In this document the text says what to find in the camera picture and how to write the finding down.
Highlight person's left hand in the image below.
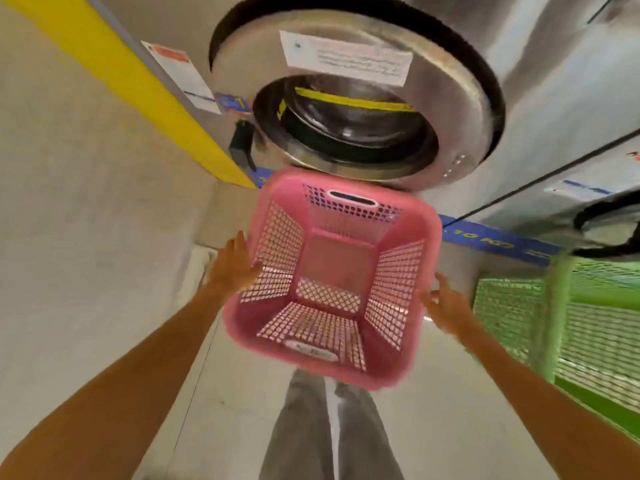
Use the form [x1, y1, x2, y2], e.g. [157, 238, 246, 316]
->
[207, 230, 265, 301]

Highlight person's right hand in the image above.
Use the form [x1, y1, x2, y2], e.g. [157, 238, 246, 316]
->
[416, 273, 477, 341]

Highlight green laundry basket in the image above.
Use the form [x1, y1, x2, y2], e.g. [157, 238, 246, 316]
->
[472, 254, 640, 441]

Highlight pink laundry basket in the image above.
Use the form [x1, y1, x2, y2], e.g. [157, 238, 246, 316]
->
[222, 167, 443, 391]

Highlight round washing machine door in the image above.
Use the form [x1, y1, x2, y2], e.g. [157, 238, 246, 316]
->
[572, 202, 640, 259]
[209, 0, 506, 193]

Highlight person's left forearm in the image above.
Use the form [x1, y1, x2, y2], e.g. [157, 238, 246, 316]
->
[0, 284, 226, 480]

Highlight person's right forearm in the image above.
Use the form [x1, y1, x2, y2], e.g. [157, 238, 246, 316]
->
[462, 319, 640, 480]

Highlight steel washing machine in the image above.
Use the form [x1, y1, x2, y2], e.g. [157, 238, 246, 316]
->
[82, 0, 640, 221]
[439, 132, 640, 268]

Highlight grey trousers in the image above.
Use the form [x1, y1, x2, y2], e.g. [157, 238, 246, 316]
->
[259, 369, 405, 480]

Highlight white warning sticker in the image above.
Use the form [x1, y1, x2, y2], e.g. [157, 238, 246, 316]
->
[141, 40, 222, 115]

